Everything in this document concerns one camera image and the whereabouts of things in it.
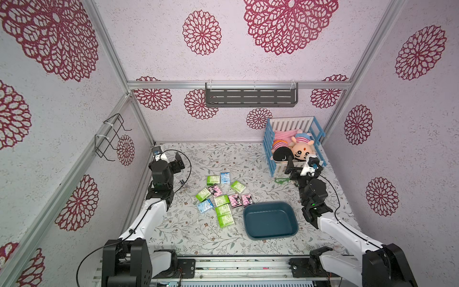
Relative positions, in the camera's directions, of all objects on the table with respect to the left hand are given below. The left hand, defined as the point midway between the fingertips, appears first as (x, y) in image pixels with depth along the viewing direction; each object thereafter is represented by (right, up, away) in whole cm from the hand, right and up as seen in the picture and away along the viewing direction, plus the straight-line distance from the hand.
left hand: (169, 156), depth 83 cm
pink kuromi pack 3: (+37, -22, +9) cm, 44 cm away
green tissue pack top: (+19, -13, +16) cm, 28 cm away
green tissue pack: (+33, -16, +13) cm, 39 cm away
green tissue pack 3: (+24, -23, +9) cm, 34 cm away
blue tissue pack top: (+26, -12, +17) cm, 33 cm away
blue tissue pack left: (+16, -25, +7) cm, 30 cm away
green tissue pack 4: (+25, -26, +5) cm, 37 cm away
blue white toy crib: (+77, +20, +26) cm, 84 cm away
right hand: (+61, -2, -4) cm, 61 cm away
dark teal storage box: (+49, -32, +6) cm, 59 cm away
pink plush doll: (+62, +12, +29) cm, 69 cm away
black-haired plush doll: (+57, +3, +16) cm, 60 cm away
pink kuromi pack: (+21, -18, +11) cm, 30 cm away
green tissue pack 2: (+14, -20, +11) cm, 27 cm away
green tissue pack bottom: (+26, -29, +2) cm, 39 cm away
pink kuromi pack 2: (+31, -22, +8) cm, 39 cm away
